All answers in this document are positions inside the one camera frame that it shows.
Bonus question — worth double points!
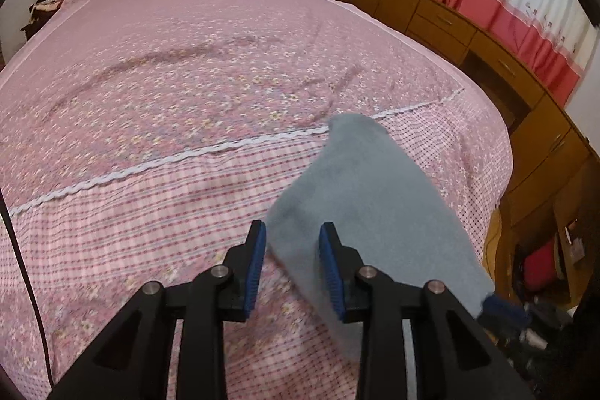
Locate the black cable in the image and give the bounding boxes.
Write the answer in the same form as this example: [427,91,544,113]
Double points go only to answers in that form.
[0,189,54,387]

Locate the dark wooden nightstand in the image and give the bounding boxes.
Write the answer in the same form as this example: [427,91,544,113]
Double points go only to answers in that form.
[19,20,48,41]

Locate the red bag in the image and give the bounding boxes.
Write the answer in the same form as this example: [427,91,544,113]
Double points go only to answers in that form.
[520,241,558,293]

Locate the long wooden cabinet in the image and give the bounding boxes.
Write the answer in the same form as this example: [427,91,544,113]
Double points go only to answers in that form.
[328,0,600,312]

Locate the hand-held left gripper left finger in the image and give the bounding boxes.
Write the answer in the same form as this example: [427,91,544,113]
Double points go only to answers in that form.
[47,219,268,400]

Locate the wooden bed frame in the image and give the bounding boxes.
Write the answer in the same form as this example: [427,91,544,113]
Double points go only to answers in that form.
[483,198,519,293]

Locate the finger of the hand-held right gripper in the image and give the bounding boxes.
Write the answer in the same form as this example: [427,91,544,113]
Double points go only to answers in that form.
[483,294,530,330]

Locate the grey-blue pants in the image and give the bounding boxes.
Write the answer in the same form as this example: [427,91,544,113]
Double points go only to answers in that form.
[265,113,497,363]

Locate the pink floral bedspread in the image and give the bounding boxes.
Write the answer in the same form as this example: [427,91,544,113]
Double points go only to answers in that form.
[0,0,514,400]

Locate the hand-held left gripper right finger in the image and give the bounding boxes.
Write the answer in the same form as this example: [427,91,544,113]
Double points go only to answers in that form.
[319,222,535,400]

